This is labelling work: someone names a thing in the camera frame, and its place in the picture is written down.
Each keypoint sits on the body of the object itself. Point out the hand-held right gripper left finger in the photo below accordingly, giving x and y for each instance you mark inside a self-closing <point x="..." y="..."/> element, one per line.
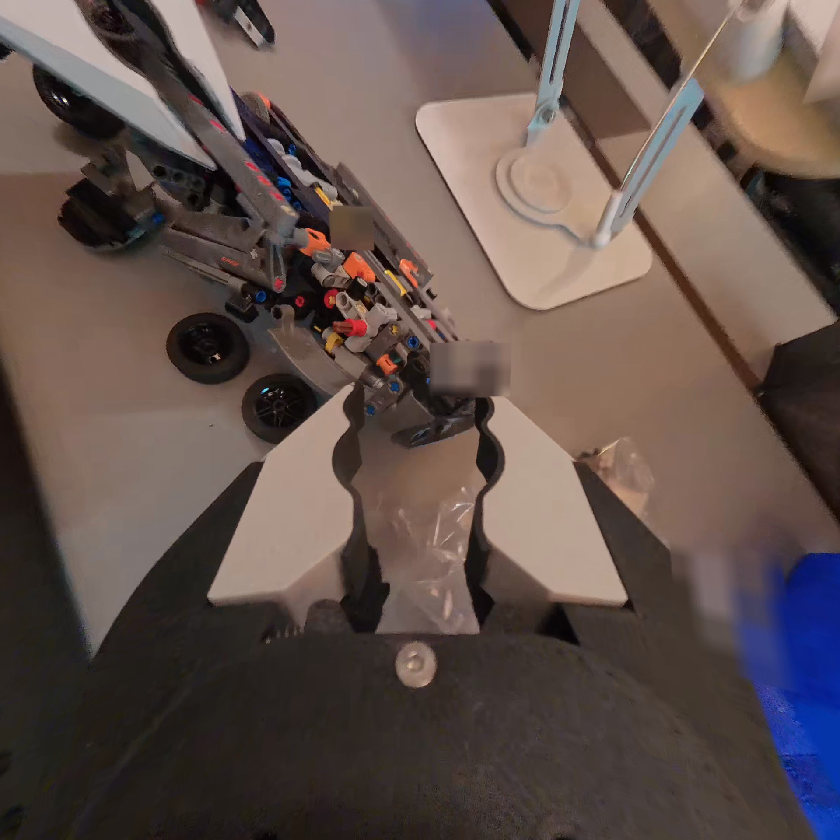
<point x="289" y="525"/>

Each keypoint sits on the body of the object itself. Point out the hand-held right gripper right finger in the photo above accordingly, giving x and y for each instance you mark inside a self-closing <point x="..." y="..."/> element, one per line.
<point x="558" y="525"/>

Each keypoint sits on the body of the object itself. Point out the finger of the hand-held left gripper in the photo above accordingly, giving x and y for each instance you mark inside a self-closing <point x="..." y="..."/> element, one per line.
<point x="79" y="65"/>
<point x="203" y="72"/>

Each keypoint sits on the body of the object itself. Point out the lego car chassis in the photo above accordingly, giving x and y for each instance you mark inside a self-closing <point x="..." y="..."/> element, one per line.
<point x="308" y="275"/>

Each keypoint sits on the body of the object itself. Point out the black grey lego assembly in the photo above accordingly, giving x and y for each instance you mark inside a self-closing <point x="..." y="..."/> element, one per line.
<point x="253" y="26"/>

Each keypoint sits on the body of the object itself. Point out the clear empty plastic bag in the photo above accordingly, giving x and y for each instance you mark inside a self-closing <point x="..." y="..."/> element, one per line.
<point x="426" y="558"/>

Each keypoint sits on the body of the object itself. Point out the dark cloth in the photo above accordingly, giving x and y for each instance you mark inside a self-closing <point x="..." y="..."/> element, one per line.
<point x="807" y="407"/>

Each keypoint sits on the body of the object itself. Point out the blue plastic bin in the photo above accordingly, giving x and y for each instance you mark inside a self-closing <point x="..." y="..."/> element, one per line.
<point x="817" y="623"/>

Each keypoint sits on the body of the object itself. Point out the white metal stand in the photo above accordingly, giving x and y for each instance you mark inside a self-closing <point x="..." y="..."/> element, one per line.
<point x="472" y="170"/>

